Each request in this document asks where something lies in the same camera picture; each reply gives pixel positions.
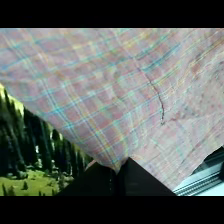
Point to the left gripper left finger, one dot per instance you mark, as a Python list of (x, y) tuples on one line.
[(93, 181)]

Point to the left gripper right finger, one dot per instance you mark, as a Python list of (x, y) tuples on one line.
[(141, 180)]

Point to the checked shirt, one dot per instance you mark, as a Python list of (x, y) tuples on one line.
[(110, 83)]

